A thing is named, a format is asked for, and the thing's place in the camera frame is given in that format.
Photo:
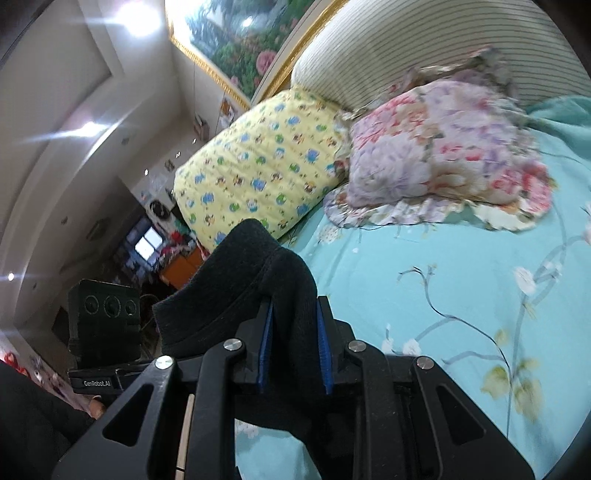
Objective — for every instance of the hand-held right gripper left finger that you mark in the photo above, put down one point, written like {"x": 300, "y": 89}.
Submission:
{"x": 265, "y": 350}

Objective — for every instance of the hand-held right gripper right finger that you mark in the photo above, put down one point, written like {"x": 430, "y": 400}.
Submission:
{"x": 324, "y": 350}

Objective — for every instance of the black pants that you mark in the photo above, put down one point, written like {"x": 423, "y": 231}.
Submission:
{"x": 258, "y": 277}

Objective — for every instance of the person's left forearm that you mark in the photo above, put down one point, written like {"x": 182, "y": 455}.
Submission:
{"x": 37, "y": 424}

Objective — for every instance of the person's left hand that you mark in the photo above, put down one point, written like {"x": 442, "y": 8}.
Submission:
{"x": 97, "y": 408}

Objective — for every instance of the pink floral cloth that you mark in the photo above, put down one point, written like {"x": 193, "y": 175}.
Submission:
{"x": 51, "y": 383}

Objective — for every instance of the window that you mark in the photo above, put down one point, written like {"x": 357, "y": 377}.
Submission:
{"x": 148, "y": 245}

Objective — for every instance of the orange cabinet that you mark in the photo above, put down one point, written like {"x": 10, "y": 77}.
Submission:
{"x": 182, "y": 270}

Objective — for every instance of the ceiling light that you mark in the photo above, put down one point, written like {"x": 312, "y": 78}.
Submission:
{"x": 9, "y": 277}
{"x": 125, "y": 13}
{"x": 87, "y": 125}

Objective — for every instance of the blue floral bed sheet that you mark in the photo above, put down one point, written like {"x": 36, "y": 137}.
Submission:
{"x": 438, "y": 300}

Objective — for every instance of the yellow cartoon print quilt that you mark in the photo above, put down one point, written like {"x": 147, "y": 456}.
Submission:
{"x": 263, "y": 170}

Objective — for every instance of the pink floral ruffled pillow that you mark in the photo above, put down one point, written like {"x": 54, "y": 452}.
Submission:
{"x": 438, "y": 147}

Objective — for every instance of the gold framed floral painting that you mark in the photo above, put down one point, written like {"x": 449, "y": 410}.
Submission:
{"x": 240, "y": 32}

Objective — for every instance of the white striped headboard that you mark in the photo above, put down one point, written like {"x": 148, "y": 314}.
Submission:
{"x": 415, "y": 41}

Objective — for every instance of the small wall picture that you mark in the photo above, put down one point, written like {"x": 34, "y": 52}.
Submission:
{"x": 230, "y": 109}

